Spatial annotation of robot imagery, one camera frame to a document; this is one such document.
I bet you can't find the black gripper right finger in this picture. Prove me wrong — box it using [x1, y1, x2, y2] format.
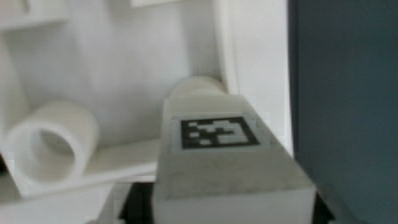
[313, 194, 345, 224]

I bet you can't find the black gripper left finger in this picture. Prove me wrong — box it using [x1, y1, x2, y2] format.
[87, 181, 156, 224]

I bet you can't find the white chair leg with tag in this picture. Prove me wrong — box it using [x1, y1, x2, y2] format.
[153, 76, 316, 224]

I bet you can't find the white chair seat part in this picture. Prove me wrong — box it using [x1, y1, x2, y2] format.
[0, 0, 220, 197]

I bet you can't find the white U-shaped obstacle fence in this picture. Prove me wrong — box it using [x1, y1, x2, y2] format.
[231, 0, 293, 153]

